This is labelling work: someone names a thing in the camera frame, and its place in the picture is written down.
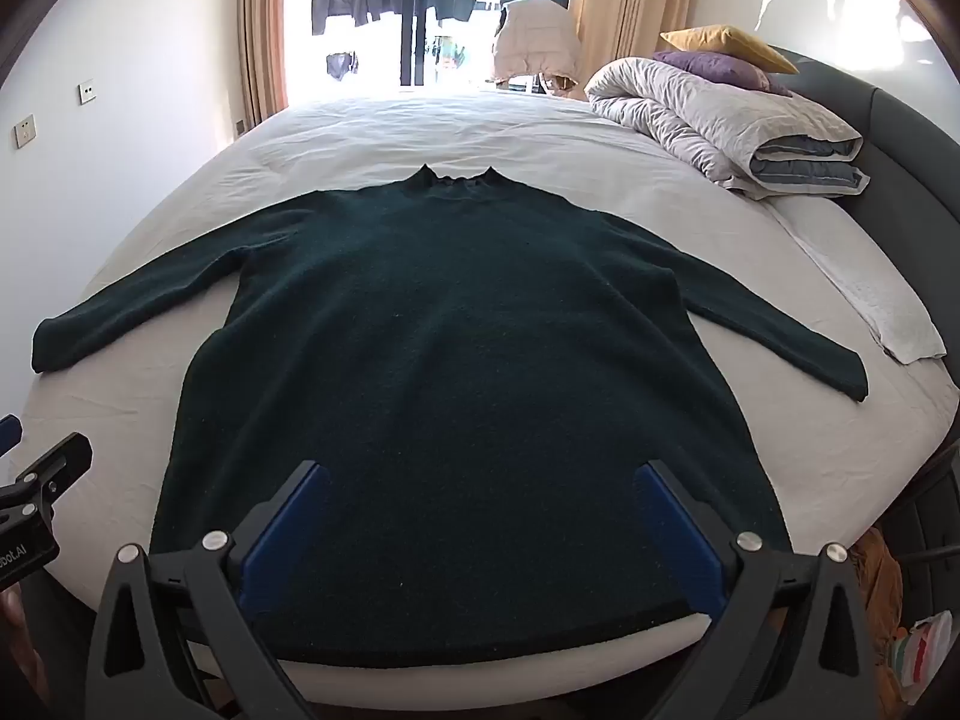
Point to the white wall socket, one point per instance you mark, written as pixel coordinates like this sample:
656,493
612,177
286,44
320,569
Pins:
87,92
25,132

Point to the folded grey duvet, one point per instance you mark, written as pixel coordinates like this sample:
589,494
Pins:
712,120

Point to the bed with white sheet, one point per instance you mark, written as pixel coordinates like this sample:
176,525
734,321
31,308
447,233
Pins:
525,135

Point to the colourful striped bag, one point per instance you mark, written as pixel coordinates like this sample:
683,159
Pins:
922,645

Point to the beige curtain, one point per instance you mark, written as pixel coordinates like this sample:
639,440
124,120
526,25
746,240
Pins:
630,7
262,30

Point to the dark green knit sweater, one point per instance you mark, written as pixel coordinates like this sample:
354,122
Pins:
450,360

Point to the yellow pillow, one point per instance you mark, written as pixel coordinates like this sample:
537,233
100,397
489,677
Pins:
727,43

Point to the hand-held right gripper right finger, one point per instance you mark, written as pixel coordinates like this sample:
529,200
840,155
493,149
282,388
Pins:
679,540

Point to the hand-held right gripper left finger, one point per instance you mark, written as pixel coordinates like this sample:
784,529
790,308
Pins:
281,540

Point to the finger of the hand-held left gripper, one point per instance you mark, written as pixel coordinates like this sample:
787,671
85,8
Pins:
60,457
7,435

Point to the black framed glass door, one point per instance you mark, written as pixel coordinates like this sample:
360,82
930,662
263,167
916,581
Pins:
411,30

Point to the orange cloth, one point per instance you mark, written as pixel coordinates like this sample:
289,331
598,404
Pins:
881,585

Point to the purple pillow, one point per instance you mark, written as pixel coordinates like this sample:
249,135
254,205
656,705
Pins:
720,67

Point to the white towel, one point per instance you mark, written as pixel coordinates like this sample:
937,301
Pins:
870,285

